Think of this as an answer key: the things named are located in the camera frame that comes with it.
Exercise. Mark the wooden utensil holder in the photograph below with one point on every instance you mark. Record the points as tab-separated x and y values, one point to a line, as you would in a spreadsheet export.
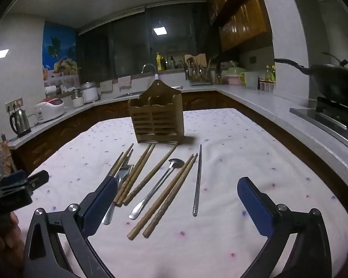
155	118

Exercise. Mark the wall socket strip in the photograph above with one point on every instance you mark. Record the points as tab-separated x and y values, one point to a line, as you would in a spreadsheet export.
14	103

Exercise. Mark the wooden upper cabinets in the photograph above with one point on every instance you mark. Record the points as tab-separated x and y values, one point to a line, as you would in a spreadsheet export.
240	20

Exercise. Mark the pink container green lid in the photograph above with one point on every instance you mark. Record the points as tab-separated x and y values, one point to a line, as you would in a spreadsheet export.
235	78

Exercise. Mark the condiment bottle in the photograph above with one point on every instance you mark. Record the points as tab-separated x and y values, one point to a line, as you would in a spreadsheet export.
267	73

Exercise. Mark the metal chopstick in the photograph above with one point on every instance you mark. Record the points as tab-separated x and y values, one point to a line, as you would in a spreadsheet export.
197	179

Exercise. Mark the wooden cutting board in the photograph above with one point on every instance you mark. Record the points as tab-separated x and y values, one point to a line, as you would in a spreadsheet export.
198	59

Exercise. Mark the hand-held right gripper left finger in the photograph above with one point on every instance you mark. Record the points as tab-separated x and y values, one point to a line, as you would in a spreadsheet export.
100	205

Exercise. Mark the black wok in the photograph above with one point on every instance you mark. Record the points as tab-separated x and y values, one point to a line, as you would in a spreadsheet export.
330	78

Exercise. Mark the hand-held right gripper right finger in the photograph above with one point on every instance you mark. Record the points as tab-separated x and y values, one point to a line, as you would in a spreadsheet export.
255	208

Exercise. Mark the wall outlet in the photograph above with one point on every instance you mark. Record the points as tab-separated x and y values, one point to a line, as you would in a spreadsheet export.
253	60

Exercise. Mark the gas stove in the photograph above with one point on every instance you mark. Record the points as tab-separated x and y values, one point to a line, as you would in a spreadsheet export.
322	115

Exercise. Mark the steel sink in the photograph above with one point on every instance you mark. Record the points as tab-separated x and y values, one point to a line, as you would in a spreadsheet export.
127	95

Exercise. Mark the steel electric kettle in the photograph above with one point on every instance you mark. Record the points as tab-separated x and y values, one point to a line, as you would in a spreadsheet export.
19	123

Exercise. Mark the glass jar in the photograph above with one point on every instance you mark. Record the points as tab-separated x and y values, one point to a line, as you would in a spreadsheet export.
77	101

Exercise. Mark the dark kitchen window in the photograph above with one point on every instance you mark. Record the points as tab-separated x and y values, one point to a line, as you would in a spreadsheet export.
119	46

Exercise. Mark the white pot with lid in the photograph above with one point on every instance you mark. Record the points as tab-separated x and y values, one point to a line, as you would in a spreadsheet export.
90	94

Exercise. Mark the utensil drainer rack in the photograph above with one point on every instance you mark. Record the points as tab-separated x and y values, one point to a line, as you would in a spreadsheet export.
197	76

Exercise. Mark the translucent plastic pitcher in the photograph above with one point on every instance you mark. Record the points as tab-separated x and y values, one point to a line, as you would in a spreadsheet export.
251	81

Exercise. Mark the metal spoon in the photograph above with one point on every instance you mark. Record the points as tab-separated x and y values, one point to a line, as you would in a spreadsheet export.
151	191

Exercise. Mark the yellow bottle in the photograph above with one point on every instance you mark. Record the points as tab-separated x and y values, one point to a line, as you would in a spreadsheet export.
160	62

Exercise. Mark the row of spice jars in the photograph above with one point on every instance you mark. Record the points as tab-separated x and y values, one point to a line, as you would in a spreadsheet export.
266	86

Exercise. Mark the kitchen faucet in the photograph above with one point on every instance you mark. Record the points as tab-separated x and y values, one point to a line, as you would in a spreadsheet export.
156	76

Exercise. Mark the white floral tablecloth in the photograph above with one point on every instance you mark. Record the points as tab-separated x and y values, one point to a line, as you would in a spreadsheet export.
235	156

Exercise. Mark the pinkish hanging dishcloth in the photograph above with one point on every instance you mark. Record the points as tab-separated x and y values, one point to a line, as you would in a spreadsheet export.
124	82

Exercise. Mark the knife block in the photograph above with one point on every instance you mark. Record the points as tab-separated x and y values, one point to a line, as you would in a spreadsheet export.
219	78

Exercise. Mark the metal fork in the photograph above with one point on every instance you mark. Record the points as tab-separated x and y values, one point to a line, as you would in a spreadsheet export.
124	171

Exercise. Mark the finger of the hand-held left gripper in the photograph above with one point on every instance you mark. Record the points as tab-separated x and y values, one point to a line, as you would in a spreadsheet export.
39	179
14	177

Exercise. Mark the person's left hand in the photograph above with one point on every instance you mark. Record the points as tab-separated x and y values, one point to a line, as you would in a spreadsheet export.
3	237

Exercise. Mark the small hanging dishcloth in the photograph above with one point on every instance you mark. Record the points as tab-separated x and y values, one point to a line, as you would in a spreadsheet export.
106	86

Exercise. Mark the tropical fruit wall poster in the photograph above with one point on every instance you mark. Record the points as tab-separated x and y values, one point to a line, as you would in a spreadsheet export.
59	52

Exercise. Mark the wooden chopstick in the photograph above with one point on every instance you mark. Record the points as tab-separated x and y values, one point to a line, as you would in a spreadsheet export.
171	195
116	163
135	168
140	169
150	175
161	196
126	154

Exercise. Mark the white red rice cooker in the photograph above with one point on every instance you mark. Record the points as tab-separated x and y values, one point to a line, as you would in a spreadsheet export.
50	110

